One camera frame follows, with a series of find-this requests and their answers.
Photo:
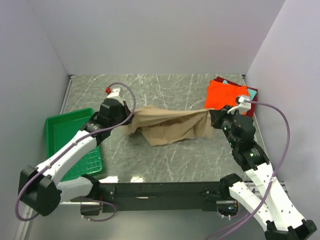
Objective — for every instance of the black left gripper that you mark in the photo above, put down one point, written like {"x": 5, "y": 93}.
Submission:
{"x": 124, "y": 107}

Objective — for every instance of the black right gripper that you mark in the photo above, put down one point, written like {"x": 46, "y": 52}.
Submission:
{"x": 216, "y": 115}

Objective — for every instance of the beige t shirt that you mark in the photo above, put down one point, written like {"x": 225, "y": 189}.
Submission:
{"x": 163, "y": 127}

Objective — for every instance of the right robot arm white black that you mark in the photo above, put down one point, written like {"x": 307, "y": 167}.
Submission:
{"x": 274, "y": 211}

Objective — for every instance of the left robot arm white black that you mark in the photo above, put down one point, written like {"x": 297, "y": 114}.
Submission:
{"x": 42, "y": 188}

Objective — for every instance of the dark red folded t shirt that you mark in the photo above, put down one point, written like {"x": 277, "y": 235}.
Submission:
{"x": 250, "y": 113}

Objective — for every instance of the teal folded t shirt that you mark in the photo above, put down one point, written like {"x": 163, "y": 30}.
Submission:
{"x": 252, "y": 92}

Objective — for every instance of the orange folded t shirt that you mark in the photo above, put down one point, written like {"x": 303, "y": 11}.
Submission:
{"x": 221, "y": 94}

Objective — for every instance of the green plastic tray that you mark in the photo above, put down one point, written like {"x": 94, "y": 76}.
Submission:
{"x": 60, "y": 129}

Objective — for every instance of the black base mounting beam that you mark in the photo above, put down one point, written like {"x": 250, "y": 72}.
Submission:
{"x": 144, "y": 196}

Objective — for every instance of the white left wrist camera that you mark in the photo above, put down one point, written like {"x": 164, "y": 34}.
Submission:
{"x": 115, "y": 93}

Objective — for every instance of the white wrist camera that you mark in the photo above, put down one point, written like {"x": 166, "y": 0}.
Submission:
{"x": 115, "y": 93}
{"x": 243, "y": 105}

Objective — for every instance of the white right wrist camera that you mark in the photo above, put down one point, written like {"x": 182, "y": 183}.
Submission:
{"x": 243, "y": 105}

